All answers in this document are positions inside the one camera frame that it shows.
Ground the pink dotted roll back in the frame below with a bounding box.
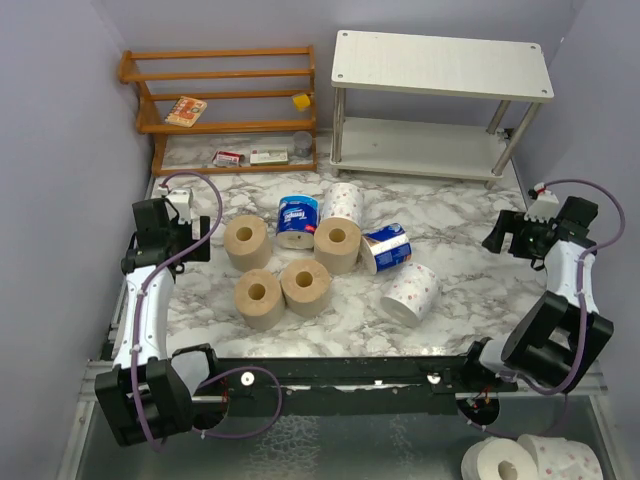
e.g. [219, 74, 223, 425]
[320, 183, 364, 228]

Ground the brown paper roll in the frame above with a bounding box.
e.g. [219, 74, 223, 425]
[280, 259, 331, 318]
[314, 217, 361, 275]
[234, 269, 286, 331]
[224, 215, 272, 272]

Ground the pink dotted roll front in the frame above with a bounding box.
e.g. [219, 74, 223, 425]
[380, 262, 442, 327]

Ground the brown paper roll front left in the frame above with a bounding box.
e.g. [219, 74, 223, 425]
[234, 269, 286, 331]

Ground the small grey cup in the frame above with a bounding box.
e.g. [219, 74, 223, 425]
[293, 131, 313, 158]

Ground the white green flat box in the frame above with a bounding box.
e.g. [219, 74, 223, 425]
[249, 146, 289, 166]

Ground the pink dotted roll foreground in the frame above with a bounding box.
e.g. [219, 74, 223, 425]
[517, 434, 604, 480]

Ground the yellow cube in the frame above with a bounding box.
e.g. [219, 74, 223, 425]
[291, 93, 311, 111]

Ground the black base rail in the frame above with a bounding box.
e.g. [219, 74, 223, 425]
[194, 355, 517, 427]

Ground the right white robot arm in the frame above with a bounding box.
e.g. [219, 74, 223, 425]
[459, 190, 614, 395]

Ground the brown paper roll back left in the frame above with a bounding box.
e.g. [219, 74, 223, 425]
[224, 215, 272, 272]

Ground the orange patterned booklet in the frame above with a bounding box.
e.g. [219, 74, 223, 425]
[164, 96, 208, 128]

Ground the brown paper roll front right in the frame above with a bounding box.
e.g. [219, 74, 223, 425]
[280, 259, 331, 318]

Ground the brown paper roll back right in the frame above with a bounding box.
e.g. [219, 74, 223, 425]
[314, 217, 361, 275]

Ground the blue Tempo roll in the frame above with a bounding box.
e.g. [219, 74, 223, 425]
[276, 195, 319, 250]

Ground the red white small box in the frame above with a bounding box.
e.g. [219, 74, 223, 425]
[213, 150, 245, 168]

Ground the pink dotted roll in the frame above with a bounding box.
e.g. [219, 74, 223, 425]
[320, 183, 364, 228]
[380, 262, 442, 327]

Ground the plain white roll foreground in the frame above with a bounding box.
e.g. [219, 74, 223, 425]
[460, 437, 538, 480]

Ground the white two-tier shelf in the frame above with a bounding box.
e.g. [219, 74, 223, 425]
[330, 30, 554, 188]

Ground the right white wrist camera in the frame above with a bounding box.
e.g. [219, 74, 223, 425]
[524, 183, 559, 223]

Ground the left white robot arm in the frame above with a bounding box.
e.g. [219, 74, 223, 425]
[95, 189, 221, 448]

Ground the brown wooden rack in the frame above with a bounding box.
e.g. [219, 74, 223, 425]
[117, 45, 318, 178]

